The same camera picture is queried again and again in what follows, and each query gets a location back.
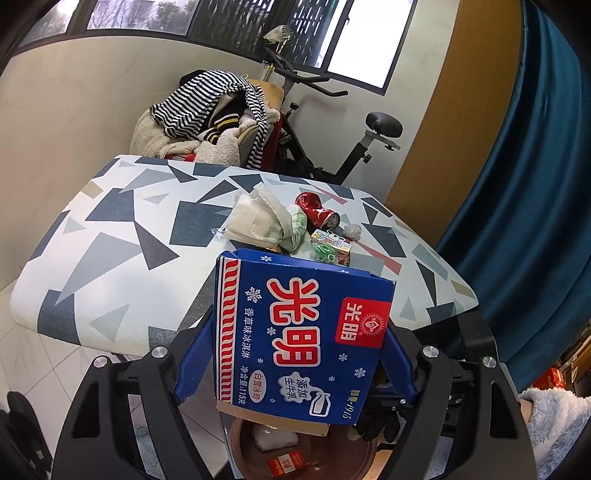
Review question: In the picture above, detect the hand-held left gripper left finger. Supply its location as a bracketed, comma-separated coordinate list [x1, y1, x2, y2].
[50, 318, 232, 480]

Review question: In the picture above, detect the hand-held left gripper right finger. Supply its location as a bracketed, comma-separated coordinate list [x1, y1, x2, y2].
[376, 320, 541, 480]

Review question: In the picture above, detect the blue ice cream box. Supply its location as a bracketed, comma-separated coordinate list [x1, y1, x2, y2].
[213, 248, 395, 437]

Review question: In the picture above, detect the brown round waste bin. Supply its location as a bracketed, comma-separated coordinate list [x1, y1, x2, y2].
[228, 415, 384, 480]

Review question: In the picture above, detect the white paper bag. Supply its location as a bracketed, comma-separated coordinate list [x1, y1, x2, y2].
[226, 185, 289, 245]

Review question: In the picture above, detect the green and white wrapper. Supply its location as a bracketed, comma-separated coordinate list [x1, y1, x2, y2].
[272, 205, 310, 252]

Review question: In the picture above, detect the crushed red soda can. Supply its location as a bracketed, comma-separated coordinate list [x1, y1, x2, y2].
[294, 191, 341, 232]

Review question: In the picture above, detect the black knit glove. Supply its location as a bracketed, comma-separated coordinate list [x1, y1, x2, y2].
[353, 406, 400, 441]

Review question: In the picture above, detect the white crumpled tissue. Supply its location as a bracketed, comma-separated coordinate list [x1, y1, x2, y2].
[252, 427, 301, 453]

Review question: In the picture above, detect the green plastic wrapper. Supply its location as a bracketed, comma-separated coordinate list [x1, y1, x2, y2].
[310, 242, 342, 265]

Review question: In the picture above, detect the red cigarette pack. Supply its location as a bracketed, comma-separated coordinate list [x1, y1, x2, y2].
[267, 452, 306, 477]

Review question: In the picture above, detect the small colourful carton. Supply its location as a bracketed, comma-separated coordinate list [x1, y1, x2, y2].
[311, 229, 352, 254]

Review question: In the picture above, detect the red cardboard box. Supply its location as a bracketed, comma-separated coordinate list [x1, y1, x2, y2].
[531, 367, 566, 391]

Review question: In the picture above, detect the geometric patterned tablecloth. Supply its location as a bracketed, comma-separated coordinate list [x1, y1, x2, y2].
[10, 154, 478, 358]

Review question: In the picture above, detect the dark object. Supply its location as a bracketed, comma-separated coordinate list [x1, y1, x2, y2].
[0, 391, 54, 480]

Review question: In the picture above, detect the blue curtain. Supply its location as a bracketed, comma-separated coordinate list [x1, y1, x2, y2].
[434, 0, 591, 398]

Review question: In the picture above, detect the cream fleece coat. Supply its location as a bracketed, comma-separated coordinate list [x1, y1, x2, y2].
[129, 108, 259, 167]

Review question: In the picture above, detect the black exercise bike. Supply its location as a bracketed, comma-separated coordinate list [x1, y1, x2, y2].
[263, 25, 402, 188]

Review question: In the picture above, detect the dark jacket with yellow stripes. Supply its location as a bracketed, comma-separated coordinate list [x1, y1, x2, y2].
[198, 92, 252, 144]

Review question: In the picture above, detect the black and white striped cloth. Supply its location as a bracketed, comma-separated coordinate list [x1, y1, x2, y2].
[150, 69, 273, 171]

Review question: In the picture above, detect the wooden chair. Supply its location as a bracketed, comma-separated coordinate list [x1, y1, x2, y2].
[235, 78, 284, 167]

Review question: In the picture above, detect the dark framed window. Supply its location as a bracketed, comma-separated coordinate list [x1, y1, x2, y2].
[18, 0, 419, 97]

